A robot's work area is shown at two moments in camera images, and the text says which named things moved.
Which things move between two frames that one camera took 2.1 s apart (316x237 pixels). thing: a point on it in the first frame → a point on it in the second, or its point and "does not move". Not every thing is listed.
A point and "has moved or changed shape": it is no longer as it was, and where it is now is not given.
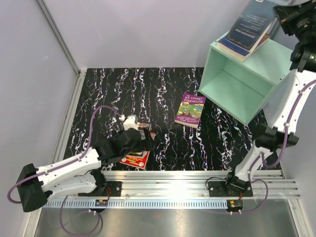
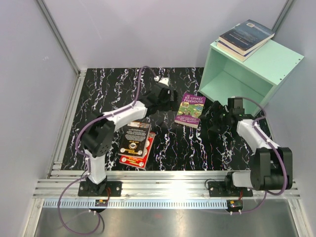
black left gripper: (146, 144) → (172, 106)
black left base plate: (113, 188) does not move
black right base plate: (217, 189) does not move
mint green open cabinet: (240, 89) does not move
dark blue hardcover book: (250, 27) has moved or changed shape
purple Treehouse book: (190, 110) does not move
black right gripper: (288, 14) → (217, 108)
